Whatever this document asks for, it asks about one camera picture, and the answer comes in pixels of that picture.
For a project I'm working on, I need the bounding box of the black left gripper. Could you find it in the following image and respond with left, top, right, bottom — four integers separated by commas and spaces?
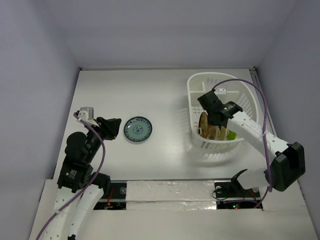
85, 115, 122, 161

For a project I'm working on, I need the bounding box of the yellow plate with brown rim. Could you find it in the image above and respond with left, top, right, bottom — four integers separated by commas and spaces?
198, 111, 210, 139

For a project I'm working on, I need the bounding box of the cream plate with black characters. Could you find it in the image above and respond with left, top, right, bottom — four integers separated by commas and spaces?
207, 125, 227, 141

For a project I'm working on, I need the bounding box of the teal blue patterned plate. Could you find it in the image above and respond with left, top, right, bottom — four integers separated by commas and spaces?
123, 116, 153, 143

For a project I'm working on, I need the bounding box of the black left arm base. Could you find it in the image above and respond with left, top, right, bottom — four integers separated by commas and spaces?
93, 181, 127, 211

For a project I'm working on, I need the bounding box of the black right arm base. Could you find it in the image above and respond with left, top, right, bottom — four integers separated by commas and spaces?
212, 182, 241, 201

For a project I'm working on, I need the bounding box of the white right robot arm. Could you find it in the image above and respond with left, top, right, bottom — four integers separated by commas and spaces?
197, 90, 306, 196

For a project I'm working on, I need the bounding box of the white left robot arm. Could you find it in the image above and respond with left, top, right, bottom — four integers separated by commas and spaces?
36, 110, 122, 240

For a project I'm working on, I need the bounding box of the white plastic dish rack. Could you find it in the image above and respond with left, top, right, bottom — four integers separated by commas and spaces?
187, 72, 259, 153

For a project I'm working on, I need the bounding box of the lime green plate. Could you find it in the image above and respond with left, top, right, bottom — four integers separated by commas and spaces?
226, 130, 237, 141

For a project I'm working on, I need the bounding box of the white foam front board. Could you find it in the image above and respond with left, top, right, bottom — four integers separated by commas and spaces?
27, 177, 316, 240

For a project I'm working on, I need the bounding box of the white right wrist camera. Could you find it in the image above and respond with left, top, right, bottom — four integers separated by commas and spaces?
212, 88, 227, 96

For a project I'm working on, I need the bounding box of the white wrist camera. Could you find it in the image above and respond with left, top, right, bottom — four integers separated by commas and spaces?
212, 88, 227, 96
73, 106, 95, 122

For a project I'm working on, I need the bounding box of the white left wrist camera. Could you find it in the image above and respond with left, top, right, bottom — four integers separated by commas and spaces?
73, 106, 95, 122

